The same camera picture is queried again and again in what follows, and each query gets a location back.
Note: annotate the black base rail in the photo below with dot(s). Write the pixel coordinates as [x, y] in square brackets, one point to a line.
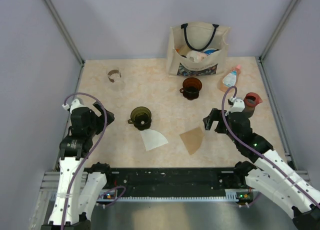
[174, 182]

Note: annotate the white paper coffee filter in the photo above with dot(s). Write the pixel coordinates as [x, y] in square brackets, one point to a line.
[153, 139]

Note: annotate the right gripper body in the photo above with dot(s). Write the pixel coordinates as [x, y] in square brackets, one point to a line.
[238, 138]

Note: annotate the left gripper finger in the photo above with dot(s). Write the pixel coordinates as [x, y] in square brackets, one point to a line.
[109, 118]
[100, 108]

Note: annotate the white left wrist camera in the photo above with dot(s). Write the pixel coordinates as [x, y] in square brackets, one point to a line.
[76, 103]

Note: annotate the beige canvas tote bag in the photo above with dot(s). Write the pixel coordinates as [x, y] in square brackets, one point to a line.
[197, 49]

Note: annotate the pink lotion bottle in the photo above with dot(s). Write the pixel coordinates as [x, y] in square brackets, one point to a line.
[230, 78]

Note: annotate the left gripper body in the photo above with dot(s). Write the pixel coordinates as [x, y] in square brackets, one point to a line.
[97, 125]

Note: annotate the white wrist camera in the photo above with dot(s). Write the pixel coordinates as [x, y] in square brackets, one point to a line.
[236, 104]
[76, 103]

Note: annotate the dark carafe with red lid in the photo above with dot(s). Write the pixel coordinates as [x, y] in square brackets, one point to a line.
[251, 100]

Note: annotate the clear glass coffee server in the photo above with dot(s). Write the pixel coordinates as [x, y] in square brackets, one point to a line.
[115, 79]

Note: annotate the brown paper coffee filter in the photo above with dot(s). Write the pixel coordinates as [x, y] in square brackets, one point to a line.
[192, 139]

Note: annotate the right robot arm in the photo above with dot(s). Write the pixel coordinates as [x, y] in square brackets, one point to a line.
[267, 172]

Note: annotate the brown coffee dripper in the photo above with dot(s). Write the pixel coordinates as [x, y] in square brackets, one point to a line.
[191, 88]

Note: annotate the olive green coffee dripper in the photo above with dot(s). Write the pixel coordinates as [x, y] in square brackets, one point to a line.
[141, 118]

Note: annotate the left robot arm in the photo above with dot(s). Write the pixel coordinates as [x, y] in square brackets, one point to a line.
[74, 202]

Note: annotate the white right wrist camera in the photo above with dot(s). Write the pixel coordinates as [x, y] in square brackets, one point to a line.
[236, 104]

